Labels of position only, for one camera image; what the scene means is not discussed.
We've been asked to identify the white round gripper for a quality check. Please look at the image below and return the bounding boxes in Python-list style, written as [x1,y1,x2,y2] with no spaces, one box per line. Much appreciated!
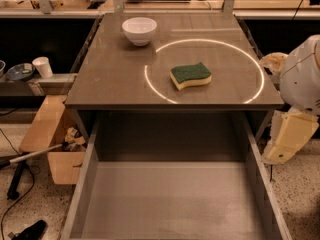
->
[259,35,320,165]

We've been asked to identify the green and yellow sponge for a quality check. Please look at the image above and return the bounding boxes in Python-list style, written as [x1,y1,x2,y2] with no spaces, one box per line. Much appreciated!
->
[170,63,212,90]

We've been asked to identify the grey cabinet with dark top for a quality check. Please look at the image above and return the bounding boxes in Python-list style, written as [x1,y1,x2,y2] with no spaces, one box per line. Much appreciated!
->
[64,12,285,142]

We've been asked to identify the open grey top drawer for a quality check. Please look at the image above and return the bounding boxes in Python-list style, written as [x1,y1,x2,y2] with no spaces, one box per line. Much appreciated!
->
[61,112,292,240]

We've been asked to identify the white ceramic bowl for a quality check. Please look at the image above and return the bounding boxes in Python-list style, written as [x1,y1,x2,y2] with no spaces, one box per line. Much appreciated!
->
[122,17,157,46]

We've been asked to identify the crumpled paper in box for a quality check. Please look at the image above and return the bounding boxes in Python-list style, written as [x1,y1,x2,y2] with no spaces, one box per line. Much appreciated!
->
[64,127,86,152]

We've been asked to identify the low side shelf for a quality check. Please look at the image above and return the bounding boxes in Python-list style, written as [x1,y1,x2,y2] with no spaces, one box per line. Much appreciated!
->
[0,73,77,96]

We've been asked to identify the cardboard box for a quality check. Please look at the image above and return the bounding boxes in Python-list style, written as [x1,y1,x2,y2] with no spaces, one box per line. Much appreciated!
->
[19,95,86,185]

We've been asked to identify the white paper cup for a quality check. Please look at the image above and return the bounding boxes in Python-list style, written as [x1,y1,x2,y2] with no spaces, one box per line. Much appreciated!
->
[32,57,53,79]

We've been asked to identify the dark blue plate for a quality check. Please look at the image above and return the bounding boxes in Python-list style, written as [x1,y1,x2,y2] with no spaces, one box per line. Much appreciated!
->
[6,63,35,81]

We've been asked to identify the black object on floor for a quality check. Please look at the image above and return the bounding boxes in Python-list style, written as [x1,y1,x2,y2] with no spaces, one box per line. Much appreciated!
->
[11,220,47,240]

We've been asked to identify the grey metal rod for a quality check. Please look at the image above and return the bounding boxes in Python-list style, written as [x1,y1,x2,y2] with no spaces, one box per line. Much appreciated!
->
[0,142,69,169]

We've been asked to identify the black tripod stand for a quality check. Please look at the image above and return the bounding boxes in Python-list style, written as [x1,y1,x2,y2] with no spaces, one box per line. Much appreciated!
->
[7,161,26,200]

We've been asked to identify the black floor cable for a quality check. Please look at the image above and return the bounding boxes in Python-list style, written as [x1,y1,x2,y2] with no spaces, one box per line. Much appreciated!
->
[0,127,37,240]

